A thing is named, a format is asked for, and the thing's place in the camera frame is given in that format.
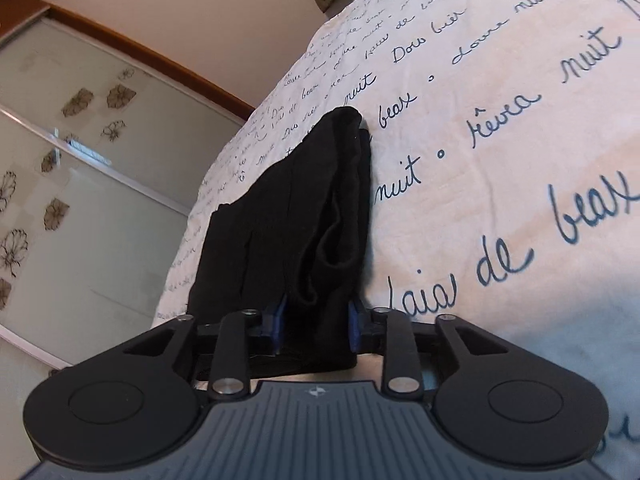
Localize black pants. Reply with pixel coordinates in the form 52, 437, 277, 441
186, 106, 374, 380

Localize frosted floral wardrobe door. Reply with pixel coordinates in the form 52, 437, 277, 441
0, 107, 194, 367
0, 14, 249, 213

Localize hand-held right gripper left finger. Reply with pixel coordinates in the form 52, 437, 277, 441
117, 294, 288, 402

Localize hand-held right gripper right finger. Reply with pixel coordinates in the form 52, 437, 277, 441
346, 296, 509, 397

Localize wooden wardrobe frame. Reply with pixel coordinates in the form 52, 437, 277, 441
0, 0, 257, 122

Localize cream script-printed blanket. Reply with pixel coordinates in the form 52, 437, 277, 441
149, 0, 640, 480

